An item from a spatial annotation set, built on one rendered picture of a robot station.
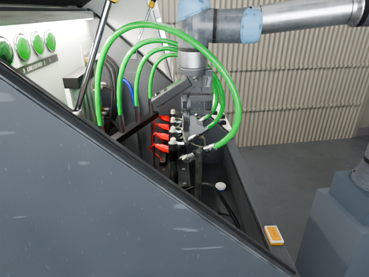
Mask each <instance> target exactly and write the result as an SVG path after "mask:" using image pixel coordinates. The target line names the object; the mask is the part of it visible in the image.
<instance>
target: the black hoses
mask: <svg viewBox="0 0 369 277"><path fill-rule="evenodd" d="M106 57H107V58H108V59H109V60H111V61H112V62H113V64H114V65H115V67H116V71H117V83H118V76H119V68H118V65H117V64H116V62H115V61H114V60H113V59H112V58H111V57H110V56H108V55H106ZM109 60H107V59H106V58H105V61H106V62H107V63H108V64H109V65H110V67H111V69H112V71H113V75H114V86H113V78H112V74H111V71H110V69H109V67H108V66H107V64H106V63H105V62H104V64H103V65H104V66H105V67H106V69H107V71H108V73H109V77H110V85H111V88H110V87H109V86H107V85H105V86H103V88H107V89H109V90H110V91H111V106H110V116H109V117H104V119H109V121H108V124H104V123H103V124H104V126H107V128H106V127H104V129H106V130H107V131H105V133H106V134H109V132H110V130H111V128H112V127H113V126H116V127H117V129H118V130H119V125H117V123H116V122H115V121H116V117H117V115H118V109H117V111H116V113H115V109H116V103H117V83H116V72H115V69H114V67H113V65H112V63H111V62H110V61H109ZM114 115H115V116H114Z"/></svg>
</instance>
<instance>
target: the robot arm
mask: <svg viewBox="0 0 369 277"><path fill-rule="evenodd" d="M345 24H346V25H347V26H348V27H362V26H364V27H369V0H292V1H285V2H277V3H270V4H262V5H255V6H251V7H243V8H225V9H217V8H211V6H210V1H209V0H180V1H179V3H178V11H177V28H178V29H179V30H182V31H183V32H185V33H187V34H189V35H190V36H192V37H193V38H195V39H196V40H197V41H199V42H200V43H201V44H203V45H204V46H205V47H206V48H207V49H208V47H209V43H242V44H244V45H245V44H247V43H257V42H258V40H259V39H260V36H261V35H263V34H272V33H278V32H287V31H295V30H304V29H313V28H318V27H328V26H336V25H345ZM178 66H179V74H181V75H184V76H183V77H181V78H180V79H178V80H177V81H175V82H174V83H172V84H171V85H169V86H168V87H166V88H164V89H163V90H161V91H160V92H156V93H155V94H154V96H153V97H152V101H151V103H152V104H153V106H154V107H155V108H157V107H160V106H162V105H164V104H165V103H166V102H167V101H169V100H170V99H172V98H174V97H175V96H177V95H178V94H180V95H181V113H182V132H183V139H184V141H185V142H186V143H188V138H189V137H190V136H193V135H197V134H201V133H203V132H204V127H203V122H202V121H200V120H198V119H197V118H196V116H195V114H204V115H208V114H213V72H214V71H213V70H212V68H206V67H207V66H208V58H207V57H206V56H205V55H203V54H202V53H201V52H200V51H199V50H197V49H196V48H195V47H193V46H192V45H190V44H189V43H188V42H186V41H185V40H183V39H181V38H179V37H178ZM194 76H196V78H195V79H194V78H193V77H194ZM350 178H351V180H352V182H353V183H354V184H355V185H356V186H358V187H359V188H361V189H363V190H365V191H367V192H369V143H368V146H367V148H366V152H365V155H364V157H363V159H362V160H361V162H360V163H359V164H358V165H357V166H356V167H355V168H354V169H353V170H352V173H351V176H350Z"/></svg>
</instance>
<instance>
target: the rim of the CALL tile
mask: <svg viewBox="0 0 369 277"><path fill-rule="evenodd" d="M267 227H276V229H277V231H278V233H279V235H280V237H281V239H282V240H279V241H273V240H272V238H271V236H270V233H269V231H268V229H267ZM265 230H266V232H267V234H268V237H269V239H270V241H271V243H284V241H283V238H282V236H281V234H280V232H279V230H278V228H277V226H265Z"/></svg>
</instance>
